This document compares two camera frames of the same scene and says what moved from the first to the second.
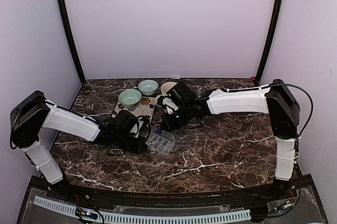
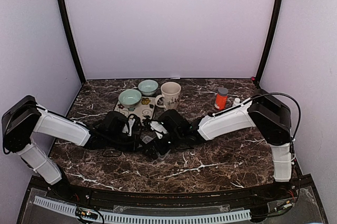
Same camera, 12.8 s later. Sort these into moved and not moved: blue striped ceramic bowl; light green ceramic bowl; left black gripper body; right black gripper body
Moved: right black gripper body
Not moved: blue striped ceramic bowl; light green ceramic bowl; left black gripper body
